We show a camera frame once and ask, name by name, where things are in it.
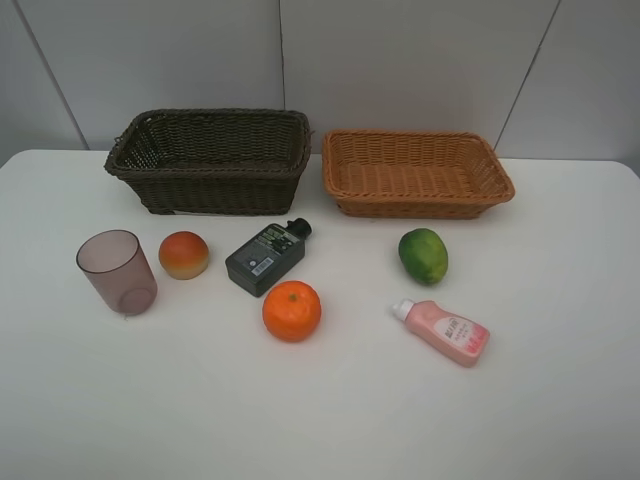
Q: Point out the orange mandarin fruit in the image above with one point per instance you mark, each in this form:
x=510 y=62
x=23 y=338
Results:
x=292 y=311

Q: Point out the red-yellow peach fruit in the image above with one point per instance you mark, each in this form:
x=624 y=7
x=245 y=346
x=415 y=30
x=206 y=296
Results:
x=183 y=255

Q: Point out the dark brown wicker basket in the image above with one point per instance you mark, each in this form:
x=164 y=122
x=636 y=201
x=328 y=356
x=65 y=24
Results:
x=223 y=161

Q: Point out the light orange wicker basket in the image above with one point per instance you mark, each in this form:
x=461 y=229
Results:
x=422 y=175

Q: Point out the pink bottle white cap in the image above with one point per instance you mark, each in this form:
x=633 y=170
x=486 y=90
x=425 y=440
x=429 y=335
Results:
x=458 y=338

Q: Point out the dark grey rectangular bottle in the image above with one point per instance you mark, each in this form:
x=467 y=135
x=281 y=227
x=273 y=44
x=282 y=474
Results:
x=264 y=259

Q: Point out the green lime fruit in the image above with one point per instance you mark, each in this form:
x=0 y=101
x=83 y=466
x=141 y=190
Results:
x=424 y=256

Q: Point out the translucent purple plastic cup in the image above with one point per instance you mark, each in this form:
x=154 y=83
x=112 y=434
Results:
x=115 y=264

